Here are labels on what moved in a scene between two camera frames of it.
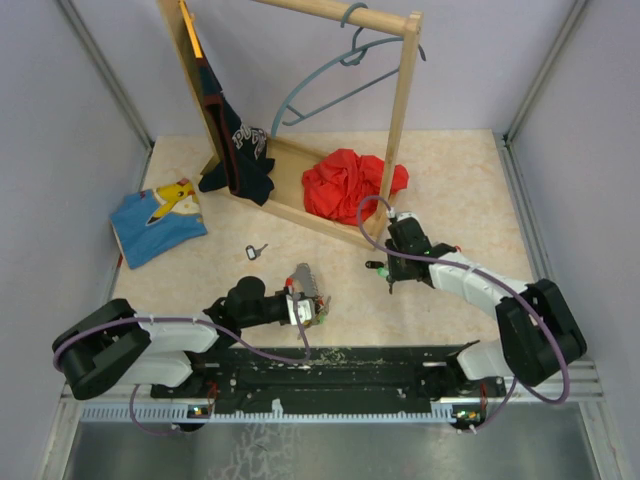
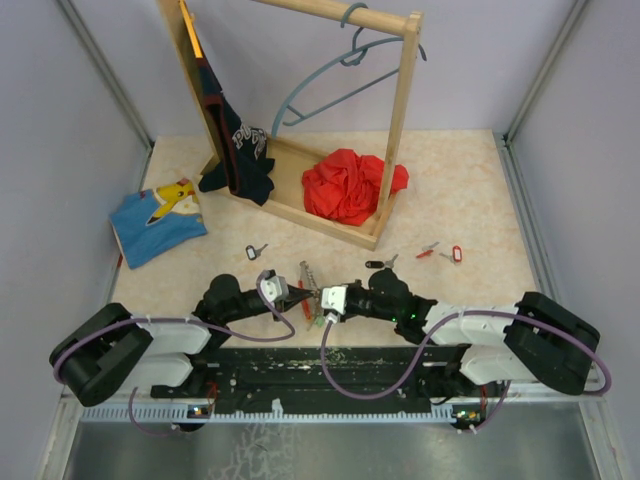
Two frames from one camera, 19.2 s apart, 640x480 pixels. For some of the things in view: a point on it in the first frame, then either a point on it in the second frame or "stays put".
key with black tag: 374,264 stays put
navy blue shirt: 247,170 stays put
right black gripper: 395,273 -> 348,314
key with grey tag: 252,253 stays put
